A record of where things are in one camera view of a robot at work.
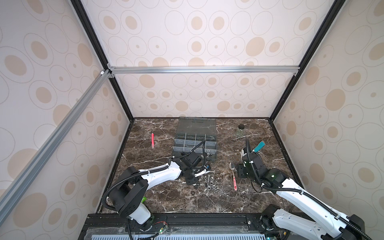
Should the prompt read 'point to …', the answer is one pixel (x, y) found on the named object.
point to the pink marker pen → (152, 140)
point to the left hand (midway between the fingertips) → (199, 175)
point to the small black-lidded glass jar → (240, 132)
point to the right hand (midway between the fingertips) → (240, 165)
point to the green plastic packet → (143, 199)
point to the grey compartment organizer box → (197, 134)
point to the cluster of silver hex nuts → (210, 180)
